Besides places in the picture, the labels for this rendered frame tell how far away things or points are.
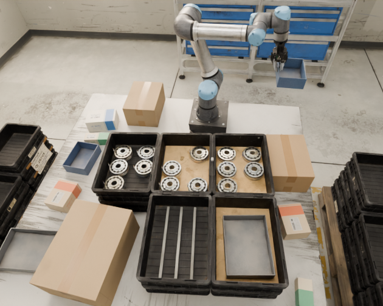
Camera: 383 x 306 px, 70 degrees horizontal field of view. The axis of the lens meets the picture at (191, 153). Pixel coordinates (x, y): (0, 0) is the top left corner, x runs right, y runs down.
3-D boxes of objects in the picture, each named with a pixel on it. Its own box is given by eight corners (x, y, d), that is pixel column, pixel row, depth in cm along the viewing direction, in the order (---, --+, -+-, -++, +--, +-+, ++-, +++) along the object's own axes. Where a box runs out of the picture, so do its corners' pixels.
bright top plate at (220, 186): (217, 178, 146) (217, 177, 145) (236, 178, 145) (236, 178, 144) (217, 195, 139) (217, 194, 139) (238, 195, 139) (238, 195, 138)
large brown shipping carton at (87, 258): (89, 216, 152) (75, 198, 136) (140, 227, 147) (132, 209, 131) (50, 294, 128) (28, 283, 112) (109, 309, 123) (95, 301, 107)
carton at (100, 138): (123, 138, 188) (121, 132, 183) (121, 144, 184) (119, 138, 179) (89, 139, 189) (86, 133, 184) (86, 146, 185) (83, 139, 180)
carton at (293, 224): (306, 238, 139) (311, 232, 134) (283, 240, 139) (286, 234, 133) (296, 209, 149) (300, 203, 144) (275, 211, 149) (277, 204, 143)
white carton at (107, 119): (119, 118, 201) (115, 108, 194) (117, 129, 193) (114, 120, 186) (92, 119, 200) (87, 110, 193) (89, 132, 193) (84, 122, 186)
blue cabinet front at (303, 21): (256, 56, 309) (264, 5, 265) (323, 59, 300) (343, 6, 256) (256, 58, 307) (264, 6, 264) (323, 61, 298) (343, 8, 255)
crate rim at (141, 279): (151, 195, 135) (149, 192, 133) (211, 197, 133) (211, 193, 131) (136, 282, 110) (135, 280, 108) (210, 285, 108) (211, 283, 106)
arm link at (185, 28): (165, 24, 137) (265, 28, 124) (172, 14, 143) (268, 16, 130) (169, 45, 146) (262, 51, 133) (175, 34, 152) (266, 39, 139)
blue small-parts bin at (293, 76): (275, 67, 171) (277, 57, 165) (300, 68, 169) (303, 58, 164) (276, 87, 158) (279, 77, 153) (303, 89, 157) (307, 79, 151)
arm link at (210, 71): (204, 96, 182) (170, 17, 145) (210, 82, 191) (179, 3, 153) (221, 95, 177) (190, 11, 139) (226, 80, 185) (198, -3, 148)
